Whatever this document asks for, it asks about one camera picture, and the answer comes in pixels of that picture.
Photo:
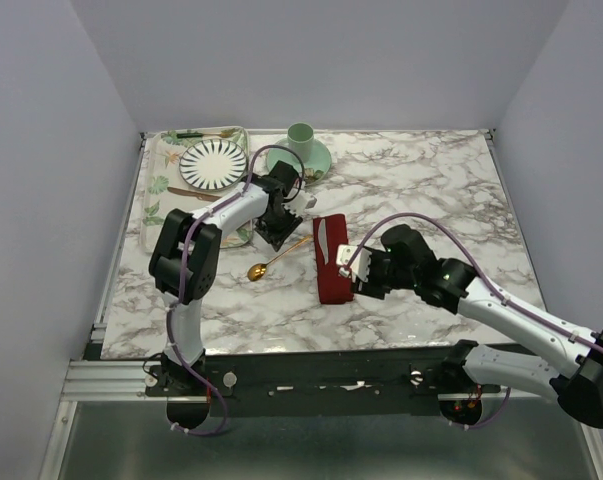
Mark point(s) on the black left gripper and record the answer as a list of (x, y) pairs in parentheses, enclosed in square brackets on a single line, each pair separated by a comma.
[(277, 237)]

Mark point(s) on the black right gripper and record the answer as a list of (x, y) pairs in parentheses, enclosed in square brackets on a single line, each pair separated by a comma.
[(370, 288)]

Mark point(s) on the silver butter knife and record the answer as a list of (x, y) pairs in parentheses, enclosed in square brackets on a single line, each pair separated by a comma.
[(326, 238)]

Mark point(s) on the gold spoon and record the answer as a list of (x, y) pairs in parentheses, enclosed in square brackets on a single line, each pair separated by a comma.
[(259, 270)]

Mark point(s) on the dark red cloth napkin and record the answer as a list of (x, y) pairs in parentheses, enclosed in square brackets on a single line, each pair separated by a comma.
[(332, 288)]

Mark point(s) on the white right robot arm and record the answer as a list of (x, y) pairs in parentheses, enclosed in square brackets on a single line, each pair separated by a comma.
[(563, 362)]

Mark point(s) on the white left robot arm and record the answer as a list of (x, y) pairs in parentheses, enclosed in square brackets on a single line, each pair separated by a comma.
[(185, 259)]

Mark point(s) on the green round saucer plate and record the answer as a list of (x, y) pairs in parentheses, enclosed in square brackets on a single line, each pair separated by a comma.
[(315, 156)]

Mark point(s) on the striped white round plate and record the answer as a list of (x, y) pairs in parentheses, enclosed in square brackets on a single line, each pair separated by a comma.
[(213, 164)]

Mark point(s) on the green plastic cup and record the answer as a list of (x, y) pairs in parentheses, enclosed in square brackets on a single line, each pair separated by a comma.
[(300, 139)]

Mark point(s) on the floral rectangular serving tray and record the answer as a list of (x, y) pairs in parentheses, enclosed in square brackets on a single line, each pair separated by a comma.
[(165, 151)]

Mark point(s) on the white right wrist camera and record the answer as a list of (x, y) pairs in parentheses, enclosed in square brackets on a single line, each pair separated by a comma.
[(353, 263)]

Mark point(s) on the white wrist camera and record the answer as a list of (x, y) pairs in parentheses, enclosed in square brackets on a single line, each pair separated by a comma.
[(353, 263), (302, 202)]

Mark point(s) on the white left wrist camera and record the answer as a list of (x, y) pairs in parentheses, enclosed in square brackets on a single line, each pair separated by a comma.
[(302, 202)]

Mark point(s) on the green handled gold fork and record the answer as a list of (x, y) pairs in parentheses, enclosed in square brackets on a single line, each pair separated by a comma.
[(196, 134)]

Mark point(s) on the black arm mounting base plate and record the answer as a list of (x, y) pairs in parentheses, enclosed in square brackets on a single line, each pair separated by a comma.
[(464, 407)]

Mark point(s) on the aluminium frame rail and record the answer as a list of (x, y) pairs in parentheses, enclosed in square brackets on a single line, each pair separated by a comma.
[(106, 380)]

